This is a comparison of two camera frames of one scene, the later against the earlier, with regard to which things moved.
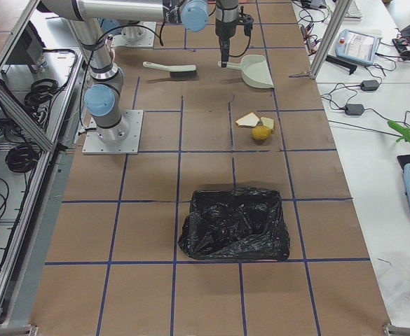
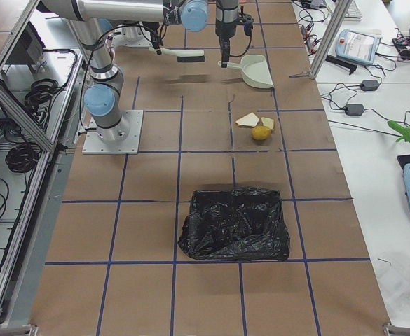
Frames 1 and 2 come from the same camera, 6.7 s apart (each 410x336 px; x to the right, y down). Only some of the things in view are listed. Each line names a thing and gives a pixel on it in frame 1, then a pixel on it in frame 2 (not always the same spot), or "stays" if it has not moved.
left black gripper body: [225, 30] stays
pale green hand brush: [184, 71] to [183, 55]
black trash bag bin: [235, 224] stays
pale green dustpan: [254, 69] stays
